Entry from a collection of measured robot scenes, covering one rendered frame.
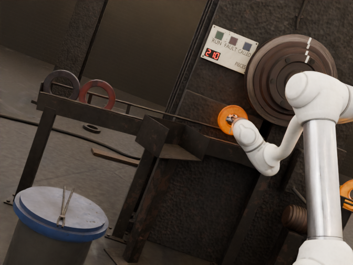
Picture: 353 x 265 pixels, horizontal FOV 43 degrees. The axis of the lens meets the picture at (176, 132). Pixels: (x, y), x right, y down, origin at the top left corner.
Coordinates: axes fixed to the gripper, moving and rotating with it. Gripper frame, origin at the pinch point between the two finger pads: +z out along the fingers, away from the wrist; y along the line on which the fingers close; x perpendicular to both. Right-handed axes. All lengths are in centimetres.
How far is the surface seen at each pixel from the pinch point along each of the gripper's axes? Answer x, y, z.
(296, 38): 49, 14, -1
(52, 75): -12, -95, -1
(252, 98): 13.1, 4.7, -2.3
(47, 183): -85, -85, 35
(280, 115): 10.1, 21.3, -4.3
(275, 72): 29.4, 8.1, -10.0
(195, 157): -21.3, -15.4, -24.4
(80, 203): -36, -57, -82
